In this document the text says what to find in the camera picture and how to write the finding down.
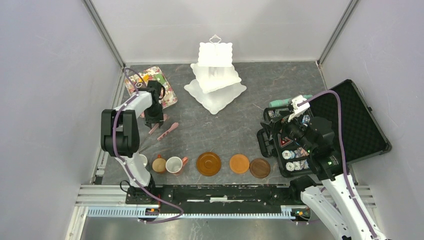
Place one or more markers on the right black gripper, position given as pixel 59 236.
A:
pixel 284 127

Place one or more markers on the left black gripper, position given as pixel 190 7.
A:
pixel 159 119

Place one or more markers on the pink-tipped metal tongs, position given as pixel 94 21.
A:
pixel 148 141

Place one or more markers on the green square cake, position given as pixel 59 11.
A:
pixel 160 78

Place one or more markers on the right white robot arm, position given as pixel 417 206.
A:
pixel 347 218

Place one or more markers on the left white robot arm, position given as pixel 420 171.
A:
pixel 119 132

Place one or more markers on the black open carrying case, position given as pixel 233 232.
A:
pixel 362 137

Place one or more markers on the floral rectangular tray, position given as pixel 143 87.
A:
pixel 147 75

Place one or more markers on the chocolate swirl roll cake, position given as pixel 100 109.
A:
pixel 140 85

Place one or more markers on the orange mug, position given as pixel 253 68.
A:
pixel 159 164

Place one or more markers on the dark brown wooden coaster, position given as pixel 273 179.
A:
pixel 259 168

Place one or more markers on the white three-tier dessert stand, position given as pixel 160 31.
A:
pixel 216 82

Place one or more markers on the large brown wooden saucer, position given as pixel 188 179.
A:
pixel 208 164

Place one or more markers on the light orange wooden coaster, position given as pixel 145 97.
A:
pixel 239 163

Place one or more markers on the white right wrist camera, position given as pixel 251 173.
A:
pixel 299 104

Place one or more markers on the teal cylindrical handle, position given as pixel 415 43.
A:
pixel 286 102

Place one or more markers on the white mug pink handle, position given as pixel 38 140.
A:
pixel 175 165

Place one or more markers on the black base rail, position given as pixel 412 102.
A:
pixel 217 200

